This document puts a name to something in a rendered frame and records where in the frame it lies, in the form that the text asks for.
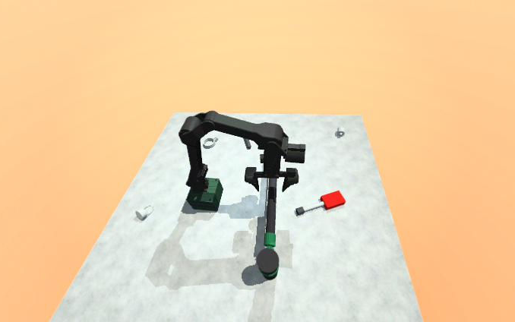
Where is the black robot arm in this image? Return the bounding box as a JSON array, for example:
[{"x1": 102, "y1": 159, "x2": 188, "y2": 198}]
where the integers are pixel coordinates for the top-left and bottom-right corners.
[{"x1": 179, "y1": 110, "x2": 305, "y2": 192}]

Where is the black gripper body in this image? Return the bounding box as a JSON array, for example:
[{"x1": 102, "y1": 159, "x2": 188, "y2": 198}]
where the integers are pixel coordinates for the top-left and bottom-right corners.
[{"x1": 245, "y1": 160, "x2": 299, "y2": 184}]

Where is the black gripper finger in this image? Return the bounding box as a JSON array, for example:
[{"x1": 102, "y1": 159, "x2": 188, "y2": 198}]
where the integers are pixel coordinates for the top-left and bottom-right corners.
[
  {"x1": 249, "y1": 178, "x2": 259, "y2": 191},
  {"x1": 282, "y1": 178, "x2": 294, "y2": 192}
]

